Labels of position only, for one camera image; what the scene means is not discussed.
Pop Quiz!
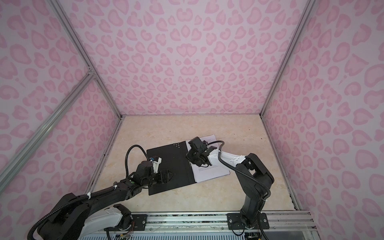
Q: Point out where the black file folder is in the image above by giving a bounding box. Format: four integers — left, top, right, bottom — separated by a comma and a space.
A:
147, 142, 196, 196

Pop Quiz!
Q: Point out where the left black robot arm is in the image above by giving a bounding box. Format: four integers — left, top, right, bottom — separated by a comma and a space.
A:
27, 161, 175, 240

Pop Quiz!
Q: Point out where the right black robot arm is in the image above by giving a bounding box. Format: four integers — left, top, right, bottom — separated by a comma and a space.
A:
186, 140, 275, 229

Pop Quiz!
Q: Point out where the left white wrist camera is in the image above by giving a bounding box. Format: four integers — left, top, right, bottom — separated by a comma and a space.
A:
150, 156, 162, 174

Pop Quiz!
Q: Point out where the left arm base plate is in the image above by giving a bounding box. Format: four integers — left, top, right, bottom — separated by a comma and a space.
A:
104, 214, 148, 232

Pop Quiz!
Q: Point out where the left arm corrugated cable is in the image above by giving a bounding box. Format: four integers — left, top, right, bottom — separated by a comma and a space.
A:
27, 144, 151, 240

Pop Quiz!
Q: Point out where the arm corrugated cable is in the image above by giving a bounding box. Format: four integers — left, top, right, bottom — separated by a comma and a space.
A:
27, 144, 151, 240
206, 140, 272, 199

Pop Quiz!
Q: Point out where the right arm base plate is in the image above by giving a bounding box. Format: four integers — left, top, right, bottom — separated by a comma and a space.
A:
226, 213, 270, 230

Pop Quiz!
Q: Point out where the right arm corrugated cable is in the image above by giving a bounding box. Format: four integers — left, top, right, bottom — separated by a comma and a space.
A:
206, 140, 272, 199

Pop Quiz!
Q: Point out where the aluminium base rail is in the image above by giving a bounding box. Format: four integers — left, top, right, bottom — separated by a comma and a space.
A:
55, 209, 320, 240

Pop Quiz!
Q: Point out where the diagonal aluminium frame bar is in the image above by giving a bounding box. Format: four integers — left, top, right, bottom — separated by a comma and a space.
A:
1, 71, 95, 193

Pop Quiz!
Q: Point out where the right corner aluminium post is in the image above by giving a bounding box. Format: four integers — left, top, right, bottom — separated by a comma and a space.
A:
260, 0, 318, 119

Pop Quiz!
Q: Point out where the corner aluminium post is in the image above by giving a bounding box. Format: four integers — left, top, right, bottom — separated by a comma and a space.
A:
47, 0, 123, 120
260, 0, 318, 119

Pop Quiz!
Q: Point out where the left corner aluminium post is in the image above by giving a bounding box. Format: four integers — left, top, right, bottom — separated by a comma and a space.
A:
47, 0, 123, 120

